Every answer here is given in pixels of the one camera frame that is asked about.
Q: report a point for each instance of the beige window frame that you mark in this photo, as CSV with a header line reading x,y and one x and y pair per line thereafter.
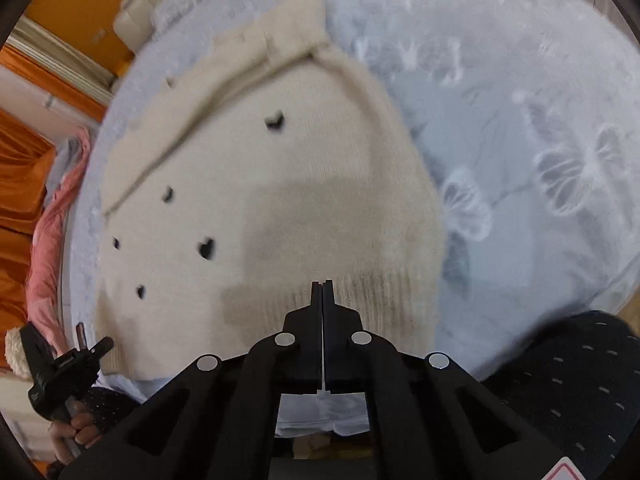
x,y
60,57

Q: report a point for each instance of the pink cloth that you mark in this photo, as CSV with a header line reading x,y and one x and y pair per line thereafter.
x,y
47,240

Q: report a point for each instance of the beige leather headboard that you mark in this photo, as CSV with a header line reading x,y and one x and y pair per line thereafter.
x,y
137,15

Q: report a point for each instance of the white fleece cloth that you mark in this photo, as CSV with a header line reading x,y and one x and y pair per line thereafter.
x,y
16,352

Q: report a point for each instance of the orange curtain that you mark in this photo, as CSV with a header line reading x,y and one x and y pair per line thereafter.
x,y
20,180

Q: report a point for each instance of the grey cloth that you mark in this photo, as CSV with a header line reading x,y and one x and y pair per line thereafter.
x,y
62,165

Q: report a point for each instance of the cream sweater with black hearts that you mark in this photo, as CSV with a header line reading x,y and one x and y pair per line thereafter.
x,y
250,185

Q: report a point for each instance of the person's left hand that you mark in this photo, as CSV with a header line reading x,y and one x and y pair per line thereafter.
x,y
75,432

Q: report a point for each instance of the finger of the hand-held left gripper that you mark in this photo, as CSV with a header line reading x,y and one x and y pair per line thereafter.
x,y
81,337
102,346

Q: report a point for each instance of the person's left forearm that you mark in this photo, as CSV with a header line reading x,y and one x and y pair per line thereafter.
x,y
107,405

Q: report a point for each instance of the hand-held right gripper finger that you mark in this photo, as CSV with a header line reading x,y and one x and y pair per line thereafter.
x,y
328,296
317,296

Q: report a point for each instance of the person's dark dotted trousers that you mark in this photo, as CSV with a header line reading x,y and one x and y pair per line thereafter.
x,y
565,390

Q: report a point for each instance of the light blue embroidered fluffy blanket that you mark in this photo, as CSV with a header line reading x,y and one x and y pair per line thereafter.
x,y
500,110

